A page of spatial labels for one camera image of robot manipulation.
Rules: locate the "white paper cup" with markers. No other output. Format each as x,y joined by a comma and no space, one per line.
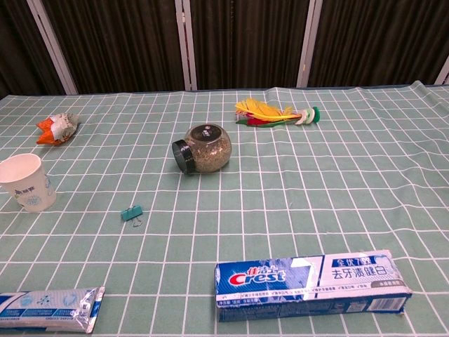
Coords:
26,182

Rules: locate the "glass jar with black lid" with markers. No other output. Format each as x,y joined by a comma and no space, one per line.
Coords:
210,151

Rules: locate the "colourful feather shuttlecock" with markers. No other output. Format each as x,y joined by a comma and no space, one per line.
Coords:
266,114

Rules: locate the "green checked tablecloth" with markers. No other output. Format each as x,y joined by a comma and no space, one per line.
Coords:
280,210

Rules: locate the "small green binder clip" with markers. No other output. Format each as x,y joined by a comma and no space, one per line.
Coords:
130,212

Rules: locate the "blue Crest toothpaste box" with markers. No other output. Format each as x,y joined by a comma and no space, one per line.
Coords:
308,284

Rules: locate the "crumpled orange snack wrapper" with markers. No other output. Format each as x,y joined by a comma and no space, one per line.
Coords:
58,128

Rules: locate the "blue white toothpaste tube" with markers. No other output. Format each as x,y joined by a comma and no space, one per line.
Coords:
49,309

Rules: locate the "white partition frame post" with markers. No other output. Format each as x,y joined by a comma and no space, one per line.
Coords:
186,42
52,45
308,42
442,72

